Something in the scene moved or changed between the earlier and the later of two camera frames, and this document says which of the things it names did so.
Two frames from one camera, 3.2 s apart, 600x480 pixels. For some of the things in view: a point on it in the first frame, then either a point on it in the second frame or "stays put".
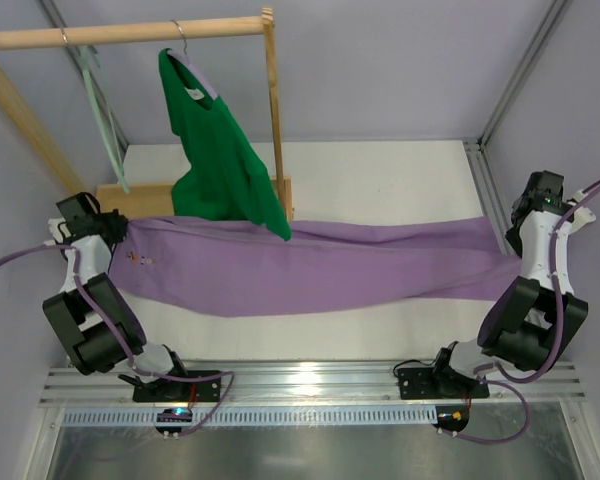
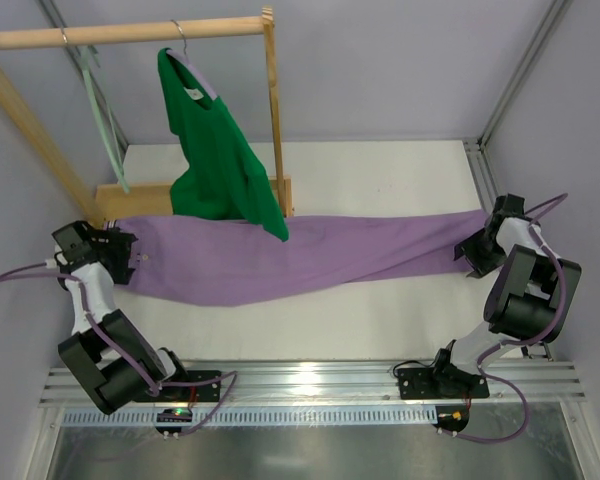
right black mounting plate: (435, 383) stays put
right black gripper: (515, 239) to (478, 250)
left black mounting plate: (168, 390) stays put
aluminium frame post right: (477, 146) stays put
